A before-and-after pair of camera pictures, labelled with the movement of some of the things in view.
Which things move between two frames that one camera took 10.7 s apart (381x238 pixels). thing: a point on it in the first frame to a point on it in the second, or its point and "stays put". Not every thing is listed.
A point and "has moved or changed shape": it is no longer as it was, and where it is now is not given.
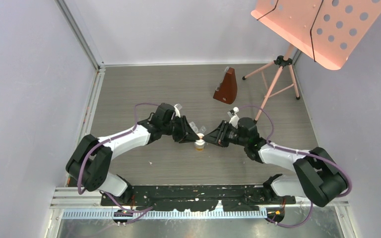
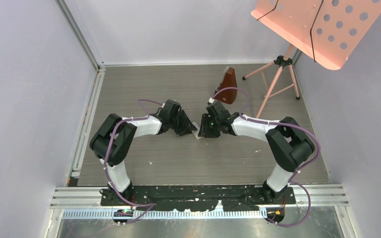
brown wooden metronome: [226, 90] stays put
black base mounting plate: [195, 198] stays put
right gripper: [218, 137] to [205, 129]
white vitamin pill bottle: [199, 145] has moved or changed shape
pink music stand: [329, 31] stays put
